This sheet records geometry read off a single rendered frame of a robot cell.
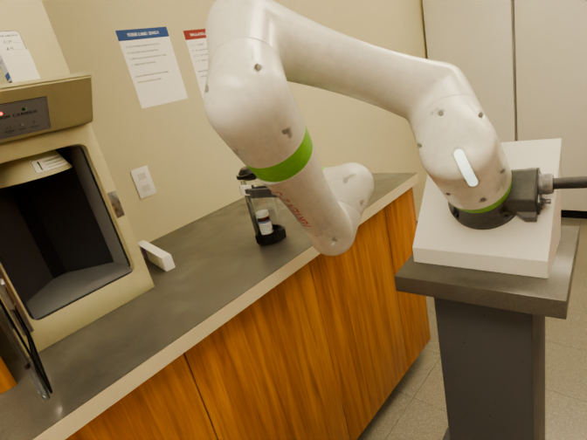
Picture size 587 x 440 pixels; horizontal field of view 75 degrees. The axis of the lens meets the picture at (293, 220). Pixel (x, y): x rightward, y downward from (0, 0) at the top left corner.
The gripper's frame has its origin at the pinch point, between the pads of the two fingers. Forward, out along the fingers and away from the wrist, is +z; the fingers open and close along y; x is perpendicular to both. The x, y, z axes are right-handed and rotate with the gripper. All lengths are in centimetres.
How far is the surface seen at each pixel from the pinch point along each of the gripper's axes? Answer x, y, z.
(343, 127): 6, -123, 56
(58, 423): 19, 70, -16
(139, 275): 13.3, 38.0, 13.7
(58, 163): -21, 45, 17
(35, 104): -34, 47, 5
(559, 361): 113, -89, -61
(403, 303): 70, -50, -13
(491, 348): 39, -1, -64
